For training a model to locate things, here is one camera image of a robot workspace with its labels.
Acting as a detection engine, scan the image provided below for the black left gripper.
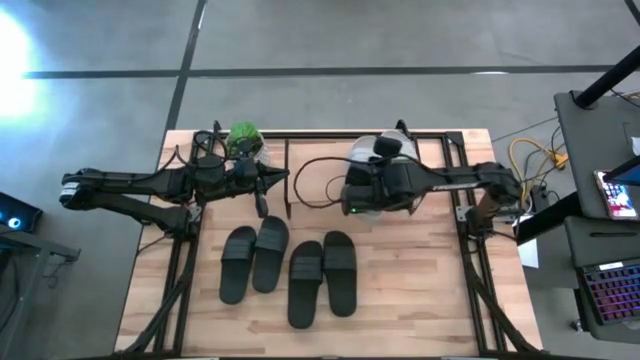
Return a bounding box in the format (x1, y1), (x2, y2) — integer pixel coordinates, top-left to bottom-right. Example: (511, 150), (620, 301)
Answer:
(227, 158), (291, 194)

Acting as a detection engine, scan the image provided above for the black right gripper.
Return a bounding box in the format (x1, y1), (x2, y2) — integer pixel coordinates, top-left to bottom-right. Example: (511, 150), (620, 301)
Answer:
(341, 162), (401, 217)

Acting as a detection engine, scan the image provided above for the wooden shelf with black frame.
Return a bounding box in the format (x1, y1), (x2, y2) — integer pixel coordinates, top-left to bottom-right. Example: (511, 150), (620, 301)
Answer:
(282, 137), (426, 220)

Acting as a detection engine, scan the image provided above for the grey rubber slide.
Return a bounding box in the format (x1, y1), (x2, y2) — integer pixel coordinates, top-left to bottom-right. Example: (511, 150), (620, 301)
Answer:
(380, 129), (419, 164)
(348, 133), (384, 224)

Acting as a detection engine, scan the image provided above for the black rubber slide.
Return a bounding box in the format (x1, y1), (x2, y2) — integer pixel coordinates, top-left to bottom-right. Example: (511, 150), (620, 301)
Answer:
(287, 240), (325, 330)
(218, 225), (258, 305)
(322, 230), (359, 318)
(251, 215), (290, 294)

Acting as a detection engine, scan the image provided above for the green plant in white pot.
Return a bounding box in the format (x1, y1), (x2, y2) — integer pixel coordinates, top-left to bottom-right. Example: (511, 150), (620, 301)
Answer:
(225, 121), (271, 166)

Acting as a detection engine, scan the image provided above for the white paper sheet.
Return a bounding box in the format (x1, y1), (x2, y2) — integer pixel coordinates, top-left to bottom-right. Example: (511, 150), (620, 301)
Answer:
(517, 238), (540, 270)

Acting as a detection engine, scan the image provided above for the black slanted bar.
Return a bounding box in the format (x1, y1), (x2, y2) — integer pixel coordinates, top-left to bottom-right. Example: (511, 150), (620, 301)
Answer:
(514, 192), (584, 246)

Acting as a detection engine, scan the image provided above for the grey side desk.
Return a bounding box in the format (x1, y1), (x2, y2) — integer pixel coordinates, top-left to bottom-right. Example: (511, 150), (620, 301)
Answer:
(553, 89), (640, 346)

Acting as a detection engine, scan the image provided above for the grey metal stand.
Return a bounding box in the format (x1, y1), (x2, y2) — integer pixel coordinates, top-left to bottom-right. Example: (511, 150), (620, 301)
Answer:
(0, 224), (81, 360)

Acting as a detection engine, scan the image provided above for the smartphone with lit screen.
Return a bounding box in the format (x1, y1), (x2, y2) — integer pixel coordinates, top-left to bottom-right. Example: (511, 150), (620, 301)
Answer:
(593, 169), (640, 221)

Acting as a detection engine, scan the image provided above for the black device with blue light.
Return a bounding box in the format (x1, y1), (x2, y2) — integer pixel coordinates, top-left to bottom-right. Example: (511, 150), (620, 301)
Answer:
(0, 192), (44, 234)

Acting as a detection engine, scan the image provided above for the thick black pole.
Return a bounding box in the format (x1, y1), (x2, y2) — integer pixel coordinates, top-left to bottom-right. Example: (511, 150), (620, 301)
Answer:
(573, 45), (640, 110)

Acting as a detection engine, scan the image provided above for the dark blue tablet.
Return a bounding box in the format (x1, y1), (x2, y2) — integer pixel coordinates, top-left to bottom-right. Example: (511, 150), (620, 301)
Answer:
(602, 155), (640, 187)

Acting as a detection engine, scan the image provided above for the laptop with backlit keyboard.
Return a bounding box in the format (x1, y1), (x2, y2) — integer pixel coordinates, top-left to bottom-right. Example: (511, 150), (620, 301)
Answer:
(574, 257), (640, 331)

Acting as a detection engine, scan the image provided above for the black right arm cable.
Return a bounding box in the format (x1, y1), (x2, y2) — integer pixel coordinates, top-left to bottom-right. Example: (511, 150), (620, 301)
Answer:
(292, 155), (361, 210)

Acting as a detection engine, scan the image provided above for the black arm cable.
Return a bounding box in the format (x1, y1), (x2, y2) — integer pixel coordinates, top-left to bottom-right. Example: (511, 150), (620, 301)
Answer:
(292, 155), (361, 210)
(147, 128), (231, 184)

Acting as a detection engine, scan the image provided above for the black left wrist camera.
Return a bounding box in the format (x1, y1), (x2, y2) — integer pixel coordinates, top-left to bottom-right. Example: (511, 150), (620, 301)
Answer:
(253, 188), (270, 220)

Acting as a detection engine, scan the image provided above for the black metal rig frame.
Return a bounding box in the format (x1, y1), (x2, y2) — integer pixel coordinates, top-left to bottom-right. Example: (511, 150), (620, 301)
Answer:
(113, 119), (546, 360)

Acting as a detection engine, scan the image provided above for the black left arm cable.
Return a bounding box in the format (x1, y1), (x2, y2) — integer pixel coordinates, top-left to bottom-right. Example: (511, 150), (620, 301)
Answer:
(147, 128), (231, 184)

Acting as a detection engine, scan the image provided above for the yellow cable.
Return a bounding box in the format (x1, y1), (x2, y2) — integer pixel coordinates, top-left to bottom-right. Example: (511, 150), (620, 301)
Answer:
(508, 137), (570, 201)

